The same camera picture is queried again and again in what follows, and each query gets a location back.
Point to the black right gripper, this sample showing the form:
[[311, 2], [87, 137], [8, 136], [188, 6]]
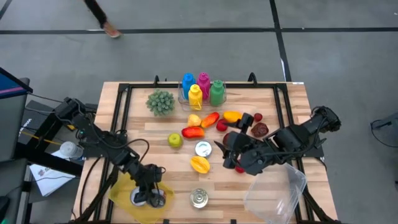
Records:
[[248, 155]]

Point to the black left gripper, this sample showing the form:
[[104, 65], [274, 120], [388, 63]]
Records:
[[150, 179]]

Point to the red label can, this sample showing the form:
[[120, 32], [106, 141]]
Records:
[[133, 196]]

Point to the yellow plastic bin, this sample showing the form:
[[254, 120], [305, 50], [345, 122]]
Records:
[[121, 193]]

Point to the white round lid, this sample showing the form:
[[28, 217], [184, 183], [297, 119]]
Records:
[[203, 148]]

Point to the yellow starfruit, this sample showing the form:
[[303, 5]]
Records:
[[200, 165]]

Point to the green plastic bottle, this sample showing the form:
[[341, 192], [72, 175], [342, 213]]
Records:
[[217, 95]]

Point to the blue label can gold lid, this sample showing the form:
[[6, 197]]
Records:
[[199, 198]]

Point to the yellow plastic bottle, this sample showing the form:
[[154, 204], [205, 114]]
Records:
[[195, 98]]

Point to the green apple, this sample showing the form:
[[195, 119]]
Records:
[[175, 140]]

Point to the pink plastic bottle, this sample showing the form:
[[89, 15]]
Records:
[[203, 82]]

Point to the blue plastic bottle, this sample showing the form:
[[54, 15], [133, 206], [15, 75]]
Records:
[[188, 82]]

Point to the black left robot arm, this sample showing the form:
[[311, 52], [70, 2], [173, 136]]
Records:
[[93, 133]]

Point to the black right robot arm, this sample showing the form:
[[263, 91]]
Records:
[[295, 137]]

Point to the dark red wrinkled fruit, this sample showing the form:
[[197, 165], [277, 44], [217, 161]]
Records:
[[259, 130]]

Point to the orange red fruit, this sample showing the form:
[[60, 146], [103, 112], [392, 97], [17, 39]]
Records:
[[210, 120]]

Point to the small red fruit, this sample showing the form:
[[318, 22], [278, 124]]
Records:
[[258, 117]]

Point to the clear bottle tray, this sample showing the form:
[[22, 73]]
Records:
[[211, 108]]

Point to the pale yellow fruit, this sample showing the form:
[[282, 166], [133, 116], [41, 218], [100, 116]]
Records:
[[194, 120]]

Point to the clear plastic bin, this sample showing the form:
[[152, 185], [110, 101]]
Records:
[[273, 196]]

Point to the green succulent plant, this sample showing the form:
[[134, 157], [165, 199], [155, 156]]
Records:
[[160, 102]]

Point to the clear water bottle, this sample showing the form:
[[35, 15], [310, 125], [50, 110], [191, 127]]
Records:
[[71, 150]]

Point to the white paper sheets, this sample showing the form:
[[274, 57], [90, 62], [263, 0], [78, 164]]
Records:
[[46, 180]]

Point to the black case white text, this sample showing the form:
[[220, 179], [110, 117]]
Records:
[[29, 123]]

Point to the blue screen monitor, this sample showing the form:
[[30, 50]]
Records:
[[9, 84]]

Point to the person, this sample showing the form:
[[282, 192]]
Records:
[[96, 12]]

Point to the black metal table frame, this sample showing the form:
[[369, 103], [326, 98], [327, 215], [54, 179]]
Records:
[[248, 85]]

